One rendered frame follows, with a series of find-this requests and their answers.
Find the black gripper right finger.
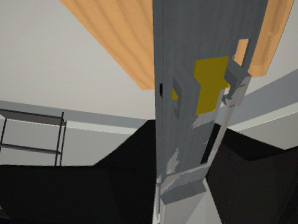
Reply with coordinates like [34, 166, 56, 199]
[205, 128, 298, 224]

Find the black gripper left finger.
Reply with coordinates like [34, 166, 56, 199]
[0, 120, 157, 224]

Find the light wooden board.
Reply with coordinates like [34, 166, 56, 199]
[60, 0, 294, 91]

